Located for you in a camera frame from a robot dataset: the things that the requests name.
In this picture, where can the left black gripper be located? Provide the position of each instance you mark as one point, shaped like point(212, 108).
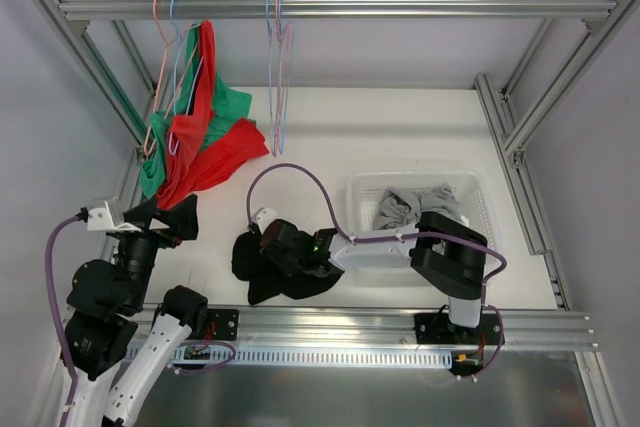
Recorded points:
point(145, 225)

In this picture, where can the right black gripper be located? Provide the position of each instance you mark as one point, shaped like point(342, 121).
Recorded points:
point(270, 240)

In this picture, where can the black tank top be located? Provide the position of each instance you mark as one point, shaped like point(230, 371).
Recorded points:
point(265, 279)

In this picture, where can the grey tank top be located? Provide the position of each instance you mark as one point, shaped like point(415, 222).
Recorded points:
point(399, 207)

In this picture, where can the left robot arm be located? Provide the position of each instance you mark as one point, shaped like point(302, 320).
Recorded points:
point(104, 297)

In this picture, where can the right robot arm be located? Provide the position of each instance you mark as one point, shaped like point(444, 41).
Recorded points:
point(447, 254)

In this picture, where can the red tank top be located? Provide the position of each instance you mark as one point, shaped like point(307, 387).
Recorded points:
point(192, 170)

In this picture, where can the green tank top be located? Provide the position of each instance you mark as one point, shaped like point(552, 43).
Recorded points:
point(228, 106)

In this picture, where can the white plastic basket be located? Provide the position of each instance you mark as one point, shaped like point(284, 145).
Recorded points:
point(365, 193)

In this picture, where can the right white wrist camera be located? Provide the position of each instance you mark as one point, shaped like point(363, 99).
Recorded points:
point(261, 219)

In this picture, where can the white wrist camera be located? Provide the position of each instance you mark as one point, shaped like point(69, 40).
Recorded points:
point(261, 219)
point(106, 215)

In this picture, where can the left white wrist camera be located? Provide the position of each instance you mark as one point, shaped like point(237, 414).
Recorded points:
point(106, 215)

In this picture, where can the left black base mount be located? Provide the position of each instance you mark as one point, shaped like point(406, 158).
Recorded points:
point(217, 324)

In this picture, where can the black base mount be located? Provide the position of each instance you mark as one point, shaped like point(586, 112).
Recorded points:
point(434, 328)
point(217, 324)

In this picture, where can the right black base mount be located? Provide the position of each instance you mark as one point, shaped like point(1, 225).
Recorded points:
point(434, 328)

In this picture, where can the white slotted cable duct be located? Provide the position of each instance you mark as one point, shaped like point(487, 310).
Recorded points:
point(312, 356)

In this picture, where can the aluminium hanging rail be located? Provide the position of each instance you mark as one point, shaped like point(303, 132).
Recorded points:
point(121, 10)

